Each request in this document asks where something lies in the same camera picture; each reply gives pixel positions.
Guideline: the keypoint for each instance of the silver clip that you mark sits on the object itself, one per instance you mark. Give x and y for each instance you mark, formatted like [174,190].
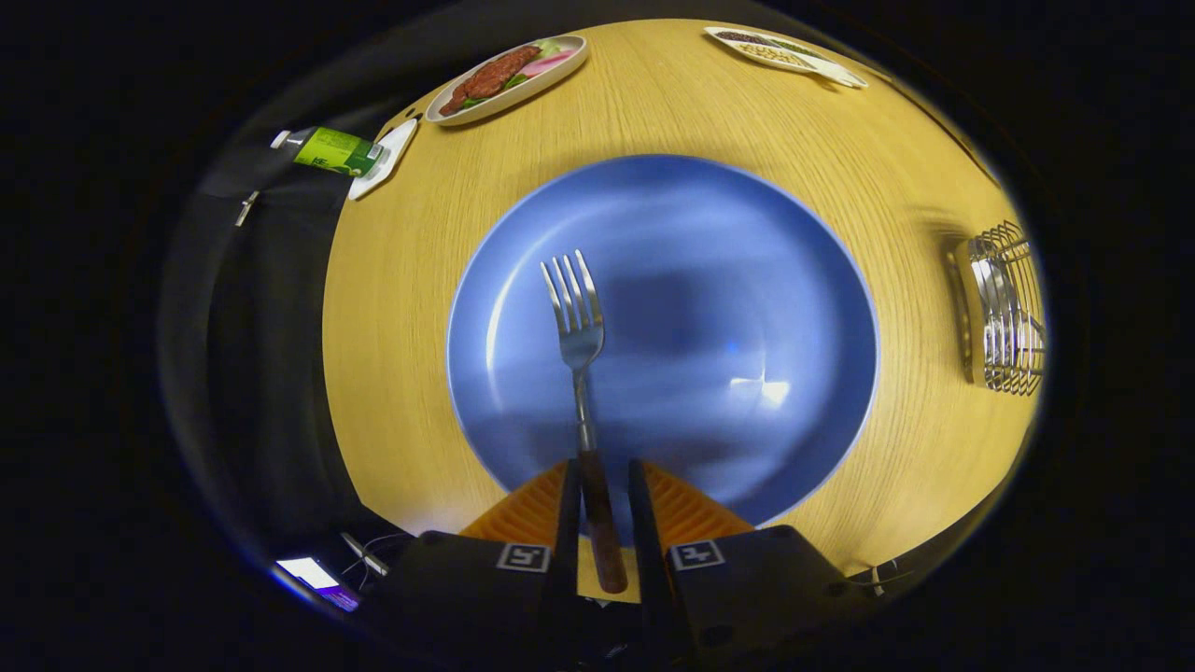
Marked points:
[246,208]

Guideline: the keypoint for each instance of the white plate of food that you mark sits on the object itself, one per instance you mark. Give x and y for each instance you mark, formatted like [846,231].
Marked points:
[495,79]

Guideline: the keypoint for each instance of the white square coaster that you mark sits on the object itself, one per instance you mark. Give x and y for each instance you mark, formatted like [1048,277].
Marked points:
[389,159]

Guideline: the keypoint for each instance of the blue plate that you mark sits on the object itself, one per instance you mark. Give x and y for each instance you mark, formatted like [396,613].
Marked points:
[728,280]

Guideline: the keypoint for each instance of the white divided dish of beans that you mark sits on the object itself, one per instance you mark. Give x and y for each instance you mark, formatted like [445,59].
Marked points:
[775,51]

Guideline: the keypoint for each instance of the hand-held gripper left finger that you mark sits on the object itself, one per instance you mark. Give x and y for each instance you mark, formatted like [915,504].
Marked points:
[569,523]

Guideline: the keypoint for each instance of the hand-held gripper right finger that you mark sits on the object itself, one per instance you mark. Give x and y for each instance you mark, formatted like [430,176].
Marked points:
[639,523]

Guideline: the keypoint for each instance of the computer monitor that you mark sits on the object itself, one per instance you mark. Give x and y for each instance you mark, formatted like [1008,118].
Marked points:
[308,571]

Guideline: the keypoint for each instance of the steel drainer basket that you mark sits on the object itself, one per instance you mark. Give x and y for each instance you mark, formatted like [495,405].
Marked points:
[1022,355]

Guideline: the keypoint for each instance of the open laptop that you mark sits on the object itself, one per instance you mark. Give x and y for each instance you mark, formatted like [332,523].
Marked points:
[364,555]

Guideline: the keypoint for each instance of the green plastic bottle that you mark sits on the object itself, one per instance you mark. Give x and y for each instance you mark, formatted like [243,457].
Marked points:
[336,151]

